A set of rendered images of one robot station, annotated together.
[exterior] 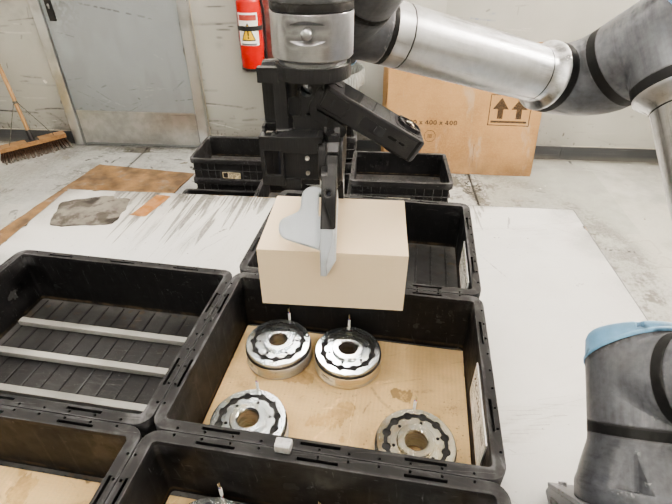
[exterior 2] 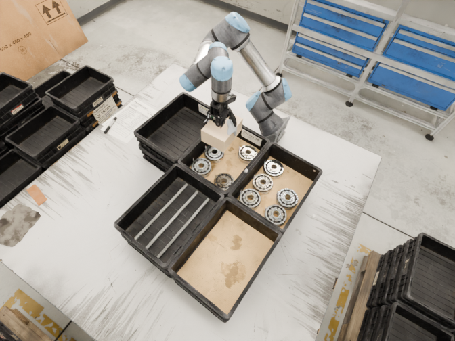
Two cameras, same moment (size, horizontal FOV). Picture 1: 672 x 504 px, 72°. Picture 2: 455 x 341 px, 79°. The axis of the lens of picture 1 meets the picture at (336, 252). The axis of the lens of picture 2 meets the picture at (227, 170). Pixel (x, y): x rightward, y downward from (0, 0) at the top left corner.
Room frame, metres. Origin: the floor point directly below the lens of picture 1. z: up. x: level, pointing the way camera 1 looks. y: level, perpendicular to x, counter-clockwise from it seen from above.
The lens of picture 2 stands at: (0.11, 0.75, 2.04)
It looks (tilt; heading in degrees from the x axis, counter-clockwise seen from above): 57 degrees down; 292
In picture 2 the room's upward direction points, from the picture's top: 5 degrees clockwise
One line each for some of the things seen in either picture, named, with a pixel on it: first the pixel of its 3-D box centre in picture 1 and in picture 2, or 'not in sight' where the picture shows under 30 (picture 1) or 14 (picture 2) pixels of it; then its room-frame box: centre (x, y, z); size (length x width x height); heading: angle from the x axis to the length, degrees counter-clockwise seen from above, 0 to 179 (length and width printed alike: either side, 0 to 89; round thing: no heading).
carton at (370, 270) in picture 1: (336, 249); (222, 130); (0.46, 0.00, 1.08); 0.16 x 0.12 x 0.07; 85
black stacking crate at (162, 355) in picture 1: (83, 348); (172, 215); (0.50, 0.39, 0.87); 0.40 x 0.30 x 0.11; 81
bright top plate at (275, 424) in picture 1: (248, 421); (224, 181); (0.38, 0.12, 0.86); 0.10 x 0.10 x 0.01
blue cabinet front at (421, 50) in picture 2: not in sight; (423, 70); (-0.57, -1.79, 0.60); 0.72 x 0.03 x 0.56; 175
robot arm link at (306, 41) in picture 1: (312, 37); (221, 93); (0.46, 0.02, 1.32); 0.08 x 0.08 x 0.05
